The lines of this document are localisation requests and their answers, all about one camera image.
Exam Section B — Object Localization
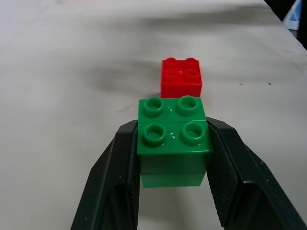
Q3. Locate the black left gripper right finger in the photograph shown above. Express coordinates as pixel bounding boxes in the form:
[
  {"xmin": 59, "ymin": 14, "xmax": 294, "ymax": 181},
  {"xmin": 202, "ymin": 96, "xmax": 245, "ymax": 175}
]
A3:
[{"xmin": 205, "ymin": 116, "xmax": 307, "ymax": 230}]

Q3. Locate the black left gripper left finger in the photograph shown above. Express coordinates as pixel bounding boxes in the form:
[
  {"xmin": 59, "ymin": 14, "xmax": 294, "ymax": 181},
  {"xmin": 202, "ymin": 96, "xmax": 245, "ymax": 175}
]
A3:
[{"xmin": 70, "ymin": 119, "xmax": 141, "ymax": 230}]

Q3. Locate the green studded building block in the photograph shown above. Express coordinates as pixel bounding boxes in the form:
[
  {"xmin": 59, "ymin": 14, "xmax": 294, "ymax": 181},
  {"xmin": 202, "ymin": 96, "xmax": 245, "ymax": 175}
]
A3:
[{"xmin": 136, "ymin": 95, "xmax": 214, "ymax": 188}]

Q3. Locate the red studded building block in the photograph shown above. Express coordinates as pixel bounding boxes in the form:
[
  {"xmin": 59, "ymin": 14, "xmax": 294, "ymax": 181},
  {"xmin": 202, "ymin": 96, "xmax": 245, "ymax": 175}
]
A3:
[{"xmin": 160, "ymin": 57, "xmax": 202, "ymax": 99}]

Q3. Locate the white and blue box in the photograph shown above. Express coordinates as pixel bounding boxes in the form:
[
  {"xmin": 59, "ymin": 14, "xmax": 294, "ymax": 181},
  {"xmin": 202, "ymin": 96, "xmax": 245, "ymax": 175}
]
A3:
[{"xmin": 283, "ymin": 0, "xmax": 301, "ymax": 30}]

